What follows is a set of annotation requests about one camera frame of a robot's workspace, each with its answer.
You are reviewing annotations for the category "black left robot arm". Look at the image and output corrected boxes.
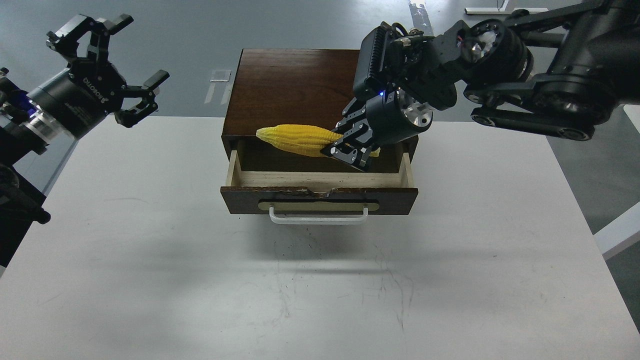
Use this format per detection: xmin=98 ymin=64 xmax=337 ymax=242
xmin=0 ymin=13 xmax=170 ymax=268

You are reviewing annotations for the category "dark wooden drawer cabinet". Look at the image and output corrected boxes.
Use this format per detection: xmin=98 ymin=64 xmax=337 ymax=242
xmin=220 ymin=48 xmax=418 ymax=161

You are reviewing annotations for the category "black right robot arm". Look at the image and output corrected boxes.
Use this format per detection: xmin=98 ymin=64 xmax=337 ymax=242
xmin=321 ymin=0 xmax=640 ymax=171

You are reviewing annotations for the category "wooden drawer with white handle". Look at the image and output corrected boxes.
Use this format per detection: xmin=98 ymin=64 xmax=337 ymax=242
xmin=220 ymin=137 xmax=419 ymax=216

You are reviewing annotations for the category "white table leg base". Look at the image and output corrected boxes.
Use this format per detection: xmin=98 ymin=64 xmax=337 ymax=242
xmin=464 ymin=0 xmax=549 ymax=16

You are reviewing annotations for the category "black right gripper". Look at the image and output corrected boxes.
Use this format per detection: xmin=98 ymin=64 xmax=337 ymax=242
xmin=320 ymin=89 xmax=434 ymax=172

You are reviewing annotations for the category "yellow toy corn cob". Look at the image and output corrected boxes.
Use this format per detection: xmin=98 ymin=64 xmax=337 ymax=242
xmin=255 ymin=124 xmax=382 ymax=159

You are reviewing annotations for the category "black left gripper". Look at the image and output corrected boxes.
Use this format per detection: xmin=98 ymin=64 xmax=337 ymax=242
xmin=27 ymin=13 xmax=171 ymax=141

